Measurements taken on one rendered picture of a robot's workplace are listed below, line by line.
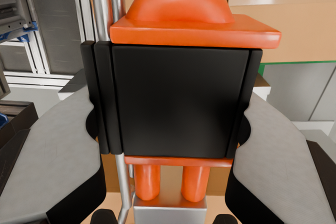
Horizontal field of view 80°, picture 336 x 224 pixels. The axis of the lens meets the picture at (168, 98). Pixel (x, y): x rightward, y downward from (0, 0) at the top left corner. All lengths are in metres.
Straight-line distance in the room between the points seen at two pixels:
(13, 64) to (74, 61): 0.33
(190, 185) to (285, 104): 1.46
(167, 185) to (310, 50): 0.69
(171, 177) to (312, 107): 1.57
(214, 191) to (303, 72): 1.20
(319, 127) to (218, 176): 1.44
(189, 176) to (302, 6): 0.66
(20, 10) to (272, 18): 0.90
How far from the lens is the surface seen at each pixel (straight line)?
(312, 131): 1.81
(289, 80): 1.52
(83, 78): 0.83
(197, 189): 0.18
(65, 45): 1.15
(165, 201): 0.19
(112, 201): 0.47
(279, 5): 0.72
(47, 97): 1.63
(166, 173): 0.21
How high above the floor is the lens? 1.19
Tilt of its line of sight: 60 degrees down
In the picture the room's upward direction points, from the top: 178 degrees counter-clockwise
